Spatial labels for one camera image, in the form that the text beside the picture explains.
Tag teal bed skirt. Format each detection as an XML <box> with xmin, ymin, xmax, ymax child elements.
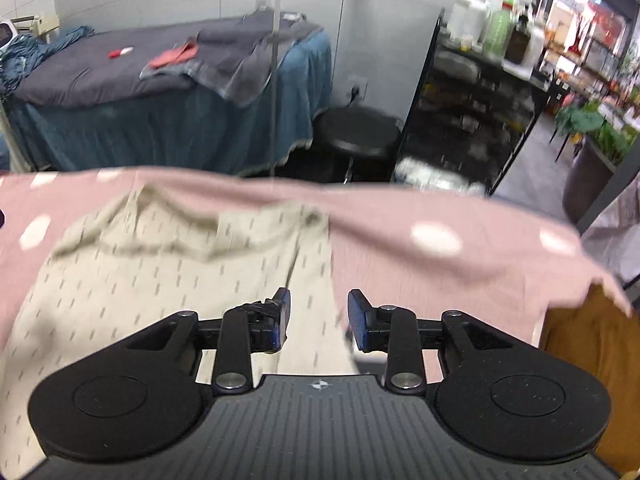
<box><xmin>1</xmin><ymin>30</ymin><xmax>333</xmax><ymax>176</ymax></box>

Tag black round stool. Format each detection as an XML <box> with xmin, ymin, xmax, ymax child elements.
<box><xmin>314</xmin><ymin>106</ymin><xmax>401</xmax><ymax>184</ymax></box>

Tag grey blanket bed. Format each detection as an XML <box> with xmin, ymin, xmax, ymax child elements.
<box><xmin>4</xmin><ymin>9</ymin><xmax>332</xmax><ymax>108</ymax></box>

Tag red cloth on bed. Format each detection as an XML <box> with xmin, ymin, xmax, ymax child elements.
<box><xmin>149</xmin><ymin>42</ymin><xmax>198</xmax><ymax>68</ymax></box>

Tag pink polka dot bedsheet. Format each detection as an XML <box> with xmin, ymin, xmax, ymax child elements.
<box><xmin>1</xmin><ymin>167</ymin><xmax>631</xmax><ymax>343</ymax></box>

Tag small red white item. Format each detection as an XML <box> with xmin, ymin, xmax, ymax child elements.
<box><xmin>108</xmin><ymin>47</ymin><xmax>134</xmax><ymax>58</ymax></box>

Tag blue crumpled cloth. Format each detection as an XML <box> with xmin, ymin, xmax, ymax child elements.
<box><xmin>0</xmin><ymin>26</ymin><xmax>96</xmax><ymax>96</ymax></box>

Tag cream dotted shirt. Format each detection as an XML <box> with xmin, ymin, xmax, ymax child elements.
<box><xmin>1</xmin><ymin>186</ymin><xmax>356</xmax><ymax>479</ymax></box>

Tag black storage shelf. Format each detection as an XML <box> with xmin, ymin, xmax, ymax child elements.
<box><xmin>394</xmin><ymin>13</ymin><xmax>548</xmax><ymax>196</ymax></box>

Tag brown garment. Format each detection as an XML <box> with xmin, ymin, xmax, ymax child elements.
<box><xmin>539</xmin><ymin>283</ymin><xmax>639</xmax><ymax>479</ymax></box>

